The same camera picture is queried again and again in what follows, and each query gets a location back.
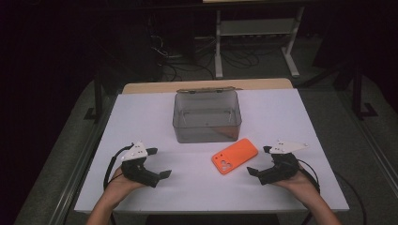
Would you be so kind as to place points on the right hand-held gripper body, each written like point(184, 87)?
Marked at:
point(283, 168)

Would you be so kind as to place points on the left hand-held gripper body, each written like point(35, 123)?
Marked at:
point(137, 173)

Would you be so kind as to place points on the orange phone case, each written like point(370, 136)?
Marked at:
point(234, 155)

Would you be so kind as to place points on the transparent grey plastic box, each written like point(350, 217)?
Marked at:
point(206, 125)

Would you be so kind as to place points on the person's left hand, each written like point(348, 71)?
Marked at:
point(120, 186)

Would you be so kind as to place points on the person's right hand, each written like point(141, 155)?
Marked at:
point(300, 186)

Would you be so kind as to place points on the white table cover board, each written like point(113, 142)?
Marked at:
point(150, 125)

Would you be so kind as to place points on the wooden table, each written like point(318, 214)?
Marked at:
point(150, 86)

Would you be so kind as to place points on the black metal stand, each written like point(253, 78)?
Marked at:
point(98, 93)
point(358, 93)

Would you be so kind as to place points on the grey metal rail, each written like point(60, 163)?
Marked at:
point(73, 181)
point(372, 150)

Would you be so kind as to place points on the white metal desk frame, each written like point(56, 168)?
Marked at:
point(256, 27)

